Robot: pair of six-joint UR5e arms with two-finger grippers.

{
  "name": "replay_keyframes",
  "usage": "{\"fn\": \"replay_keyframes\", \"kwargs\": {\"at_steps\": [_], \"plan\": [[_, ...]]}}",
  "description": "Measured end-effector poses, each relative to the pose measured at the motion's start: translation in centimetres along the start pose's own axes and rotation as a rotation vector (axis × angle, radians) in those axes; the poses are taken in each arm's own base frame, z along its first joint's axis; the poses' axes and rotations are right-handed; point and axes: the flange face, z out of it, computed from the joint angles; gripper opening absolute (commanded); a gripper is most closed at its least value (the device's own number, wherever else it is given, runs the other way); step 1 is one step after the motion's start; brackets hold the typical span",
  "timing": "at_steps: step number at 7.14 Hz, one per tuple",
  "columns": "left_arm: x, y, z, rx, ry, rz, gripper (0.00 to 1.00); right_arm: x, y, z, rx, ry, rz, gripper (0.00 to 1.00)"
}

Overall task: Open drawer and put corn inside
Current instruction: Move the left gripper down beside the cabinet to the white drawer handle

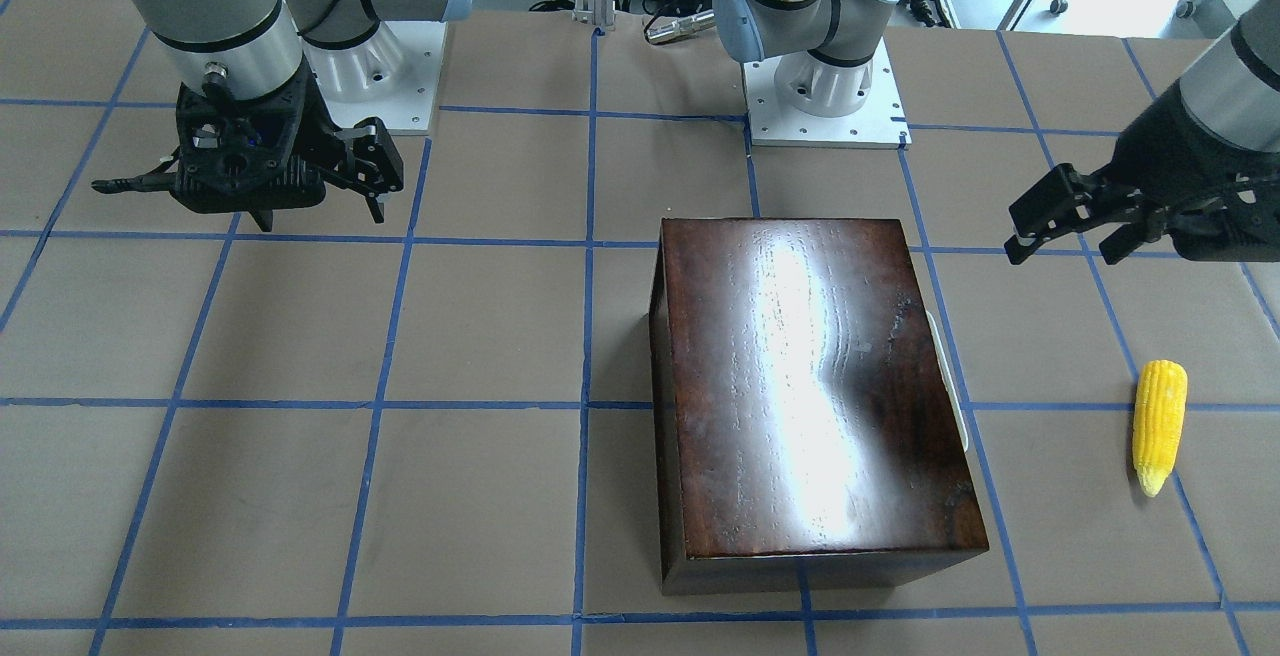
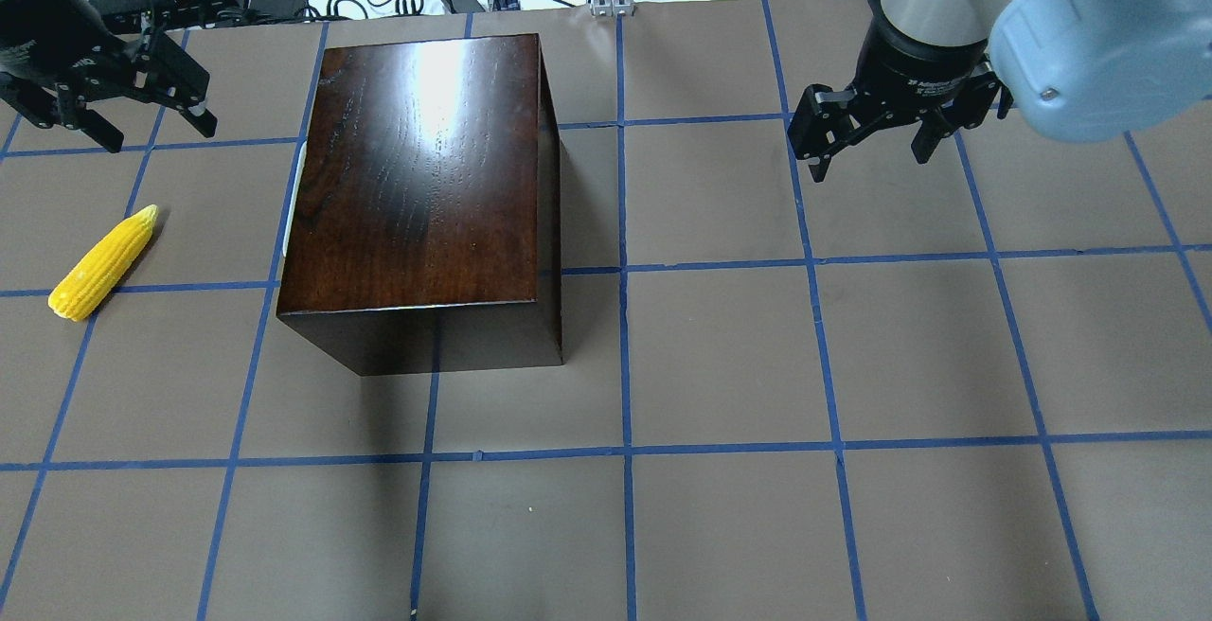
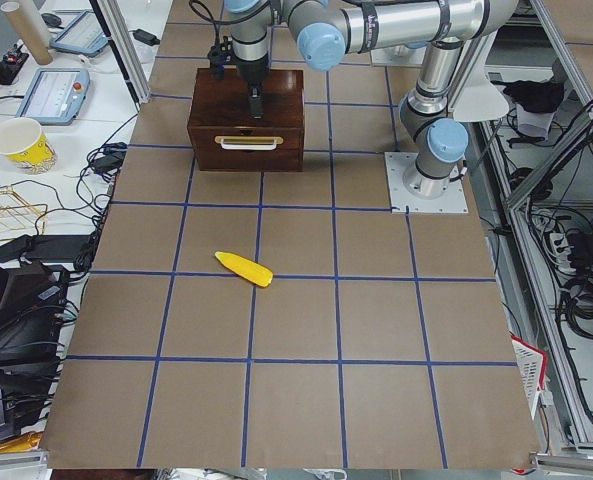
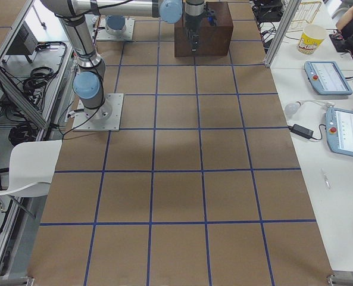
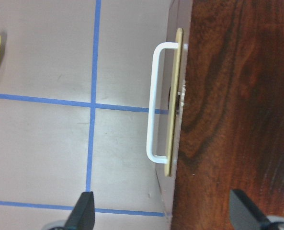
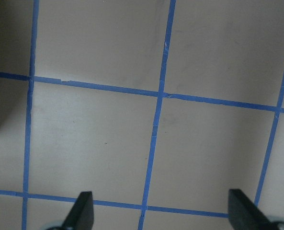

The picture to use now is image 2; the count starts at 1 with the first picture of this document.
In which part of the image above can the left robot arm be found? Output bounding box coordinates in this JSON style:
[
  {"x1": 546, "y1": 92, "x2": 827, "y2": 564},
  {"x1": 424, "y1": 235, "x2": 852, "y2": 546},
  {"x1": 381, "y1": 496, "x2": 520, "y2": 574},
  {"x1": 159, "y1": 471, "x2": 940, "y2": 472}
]
[{"x1": 1, "y1": 0, "x2": 218, "y2": 152}]

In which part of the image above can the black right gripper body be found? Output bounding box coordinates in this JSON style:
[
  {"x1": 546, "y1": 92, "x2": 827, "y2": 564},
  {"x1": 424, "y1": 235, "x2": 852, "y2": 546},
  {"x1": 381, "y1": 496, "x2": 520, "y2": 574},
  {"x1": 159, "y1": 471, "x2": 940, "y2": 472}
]
[{"x1": 847, "y1": 6, "x2": 1010, "y2": 125}]

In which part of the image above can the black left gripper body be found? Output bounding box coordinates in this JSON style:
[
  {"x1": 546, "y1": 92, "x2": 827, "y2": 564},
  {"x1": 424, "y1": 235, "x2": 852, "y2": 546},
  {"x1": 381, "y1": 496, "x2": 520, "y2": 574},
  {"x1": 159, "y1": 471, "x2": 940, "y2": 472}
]
[{"x1": 1, "y1": 0, "x2": 152, "y2": 112}]

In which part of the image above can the yellow corn cob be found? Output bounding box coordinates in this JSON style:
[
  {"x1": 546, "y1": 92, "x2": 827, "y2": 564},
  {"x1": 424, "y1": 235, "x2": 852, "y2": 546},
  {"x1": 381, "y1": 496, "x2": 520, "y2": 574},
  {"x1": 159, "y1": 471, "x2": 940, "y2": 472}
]
[{"x1": 47, "y1": 205, "x2": 160, "y2": 321}]

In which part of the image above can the wooden drawer with white handle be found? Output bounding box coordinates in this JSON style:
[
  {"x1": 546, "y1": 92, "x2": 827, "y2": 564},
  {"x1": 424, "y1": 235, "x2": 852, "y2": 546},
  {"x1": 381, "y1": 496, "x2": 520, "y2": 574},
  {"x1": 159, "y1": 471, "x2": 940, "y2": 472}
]
[{"x1": 287, "y1": 143, "x2": 307, "y2": 213}]

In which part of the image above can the dark wooden drawer cabinet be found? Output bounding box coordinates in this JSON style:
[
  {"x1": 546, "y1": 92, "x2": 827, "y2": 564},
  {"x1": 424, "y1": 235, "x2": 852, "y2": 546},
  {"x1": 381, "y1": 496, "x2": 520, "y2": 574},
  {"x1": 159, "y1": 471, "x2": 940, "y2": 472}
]
[{"x1": 276, "y1": 33, "x2": 564, "y2": 376}]

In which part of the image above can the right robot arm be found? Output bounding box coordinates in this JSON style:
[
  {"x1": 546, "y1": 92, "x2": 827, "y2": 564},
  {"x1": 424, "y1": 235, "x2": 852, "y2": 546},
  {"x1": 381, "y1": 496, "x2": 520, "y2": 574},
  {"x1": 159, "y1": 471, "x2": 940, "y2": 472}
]
[{"x1": 788, "y1": 0, "x2": 1211, "y2": 184}]

